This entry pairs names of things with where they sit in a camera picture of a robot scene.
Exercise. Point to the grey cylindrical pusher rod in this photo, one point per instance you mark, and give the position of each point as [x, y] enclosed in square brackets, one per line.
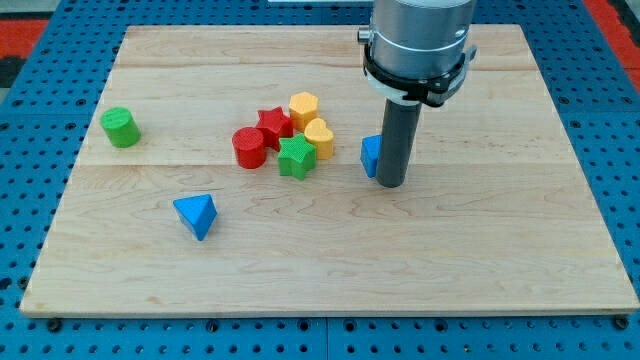
[397, 137]

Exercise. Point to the blue cube block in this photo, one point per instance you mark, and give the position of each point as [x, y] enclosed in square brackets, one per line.
[370, 147]

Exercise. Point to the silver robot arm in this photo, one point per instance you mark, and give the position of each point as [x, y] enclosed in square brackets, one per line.
[414, 54]

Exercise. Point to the yellow heart block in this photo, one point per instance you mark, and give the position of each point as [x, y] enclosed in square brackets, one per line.
[318, 134]

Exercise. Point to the green star block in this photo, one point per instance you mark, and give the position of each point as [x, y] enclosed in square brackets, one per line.
[296, 156]

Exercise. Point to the red star block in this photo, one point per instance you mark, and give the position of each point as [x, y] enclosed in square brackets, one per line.
[274, 125]

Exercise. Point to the yellow hexagon block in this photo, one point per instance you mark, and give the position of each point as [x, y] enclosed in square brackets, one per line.
[303, 107]

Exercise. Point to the red cylinder block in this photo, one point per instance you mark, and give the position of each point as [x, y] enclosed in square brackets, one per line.
[249, 148]

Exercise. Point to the wooden board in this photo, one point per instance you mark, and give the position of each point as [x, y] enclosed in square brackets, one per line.
[495, 217]

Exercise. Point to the blue triangle block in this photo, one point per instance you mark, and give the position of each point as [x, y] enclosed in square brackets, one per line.
[197, 213]

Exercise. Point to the green cylinder block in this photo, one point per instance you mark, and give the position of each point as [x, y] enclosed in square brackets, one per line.
[120, 127]

